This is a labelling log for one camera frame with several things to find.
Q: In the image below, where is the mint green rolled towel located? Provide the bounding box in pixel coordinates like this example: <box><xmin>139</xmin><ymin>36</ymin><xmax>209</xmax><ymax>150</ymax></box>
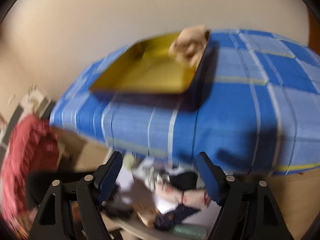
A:
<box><xmin>173</xmin><ymin>224</ymin><xmax>207</xmax><ymax>239</ymax></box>

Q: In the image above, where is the red knit cloth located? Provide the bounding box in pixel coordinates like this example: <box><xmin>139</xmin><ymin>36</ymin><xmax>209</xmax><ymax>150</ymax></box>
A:
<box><xmin>1</xmin><ymin>114</ymin><xmax>59</xmax><ymax>228</ymax></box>

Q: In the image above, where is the dark navy patterned cloth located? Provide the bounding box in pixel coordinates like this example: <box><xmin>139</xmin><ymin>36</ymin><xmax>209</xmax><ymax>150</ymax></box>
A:
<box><xmin>153</xmin><ymin>204</ymin><xmax>200</xmax><ymax>231</ymax></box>

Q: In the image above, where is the white drawer box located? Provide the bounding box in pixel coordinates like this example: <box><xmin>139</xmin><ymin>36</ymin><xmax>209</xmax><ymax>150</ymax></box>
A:
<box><xmin>103</xmin><ymin>155</ymin><xmax>220</xmax><ymax>239</ymax></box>

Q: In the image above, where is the beige grey crumpled cloth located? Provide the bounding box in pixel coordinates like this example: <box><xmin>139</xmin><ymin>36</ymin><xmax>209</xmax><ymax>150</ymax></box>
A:
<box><xmin>144</xmin><ymin>166</ymin><xmax>170</xmax><ymax>192</ymax></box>

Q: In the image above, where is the blue plaid storage bag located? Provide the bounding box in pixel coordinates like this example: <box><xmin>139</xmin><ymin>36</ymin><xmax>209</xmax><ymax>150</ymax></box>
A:
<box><xmin>50</xmin><ymin>29</ymin><xmax>319</xmax><ymax>174</ymax></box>

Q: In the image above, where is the tan plush toy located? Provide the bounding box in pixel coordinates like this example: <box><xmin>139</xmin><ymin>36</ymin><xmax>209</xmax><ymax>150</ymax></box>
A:
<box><xmin>168</xmin><ymin>25</ymin><xmax>210</xmax><ymax>69</ymax></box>

